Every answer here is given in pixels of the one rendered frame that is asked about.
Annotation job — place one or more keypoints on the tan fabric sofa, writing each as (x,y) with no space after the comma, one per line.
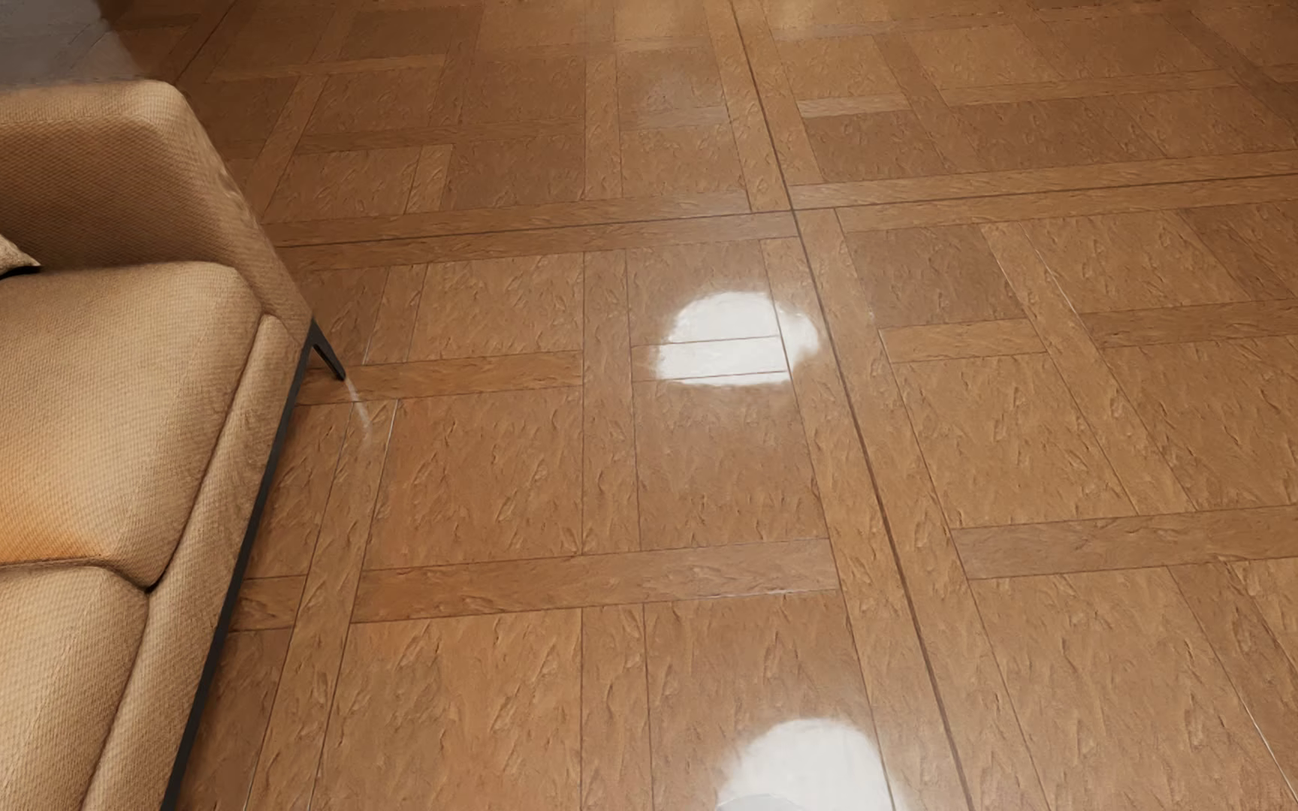
(142,180)

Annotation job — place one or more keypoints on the tan sofa seat cushion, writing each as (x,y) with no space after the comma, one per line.
(74,417)
(18,687)

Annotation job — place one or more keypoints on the grey patterned rug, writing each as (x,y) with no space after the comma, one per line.
(7,40)

